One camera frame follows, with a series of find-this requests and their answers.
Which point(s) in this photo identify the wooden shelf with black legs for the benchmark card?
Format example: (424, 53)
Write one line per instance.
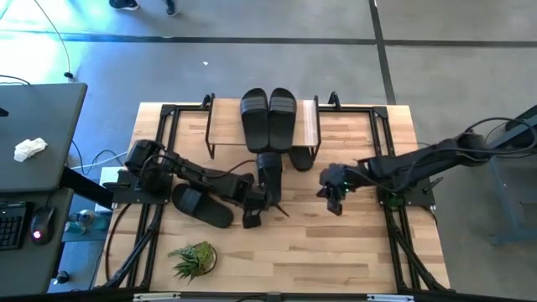
(226, 126)

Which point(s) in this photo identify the black frame clamp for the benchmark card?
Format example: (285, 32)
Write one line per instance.
(205, 101)
(334, 100)

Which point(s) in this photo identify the black slide sandal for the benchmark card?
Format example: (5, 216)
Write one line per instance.
(270, 176)
(201, 207)
(254, 126)
(282, 126)
(301, 159)

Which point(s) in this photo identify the black computer mouse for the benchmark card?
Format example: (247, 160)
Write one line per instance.
(42, 224)

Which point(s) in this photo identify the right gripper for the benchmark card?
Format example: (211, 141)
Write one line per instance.
(337, 178)

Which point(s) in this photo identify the black desk support bar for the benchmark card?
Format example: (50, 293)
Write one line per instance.
(86, 189)

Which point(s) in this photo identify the black metal table frame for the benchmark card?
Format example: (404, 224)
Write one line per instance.
(168, 111)

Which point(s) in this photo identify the small black device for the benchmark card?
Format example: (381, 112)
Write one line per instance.
(63, 277)

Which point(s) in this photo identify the black keyboard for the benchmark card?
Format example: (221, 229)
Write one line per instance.
(11, 226)

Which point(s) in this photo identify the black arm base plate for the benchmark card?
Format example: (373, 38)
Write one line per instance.
(419, 197)
(126, 195)

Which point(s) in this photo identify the green succulent in pot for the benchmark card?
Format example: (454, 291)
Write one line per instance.
(195, 260)

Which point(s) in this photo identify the grey desk top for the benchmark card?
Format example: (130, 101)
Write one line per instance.
(25, 268)
(46, 117)

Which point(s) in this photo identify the black object on desk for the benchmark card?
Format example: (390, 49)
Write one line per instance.
(3, 112)

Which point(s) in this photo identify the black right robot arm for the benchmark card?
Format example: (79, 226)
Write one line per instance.
(419, 161)

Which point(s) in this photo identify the crumpled white tissue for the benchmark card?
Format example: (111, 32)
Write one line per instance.
(29, 149)

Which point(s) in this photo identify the grey-blue metal desk frame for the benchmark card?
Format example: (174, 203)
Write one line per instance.
(500, 193)

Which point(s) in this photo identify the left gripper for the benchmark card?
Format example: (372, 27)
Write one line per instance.
(257, 196)

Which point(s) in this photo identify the teal water bottle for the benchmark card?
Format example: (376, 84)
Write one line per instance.
(84, 218)

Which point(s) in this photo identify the person's shoe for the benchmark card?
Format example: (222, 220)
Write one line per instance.
(171, 7)
(123, 4)

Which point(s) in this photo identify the silver bracket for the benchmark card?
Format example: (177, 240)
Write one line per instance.
(155, 297)
(390, 298)

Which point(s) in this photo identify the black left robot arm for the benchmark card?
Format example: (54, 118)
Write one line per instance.
(197, 174)

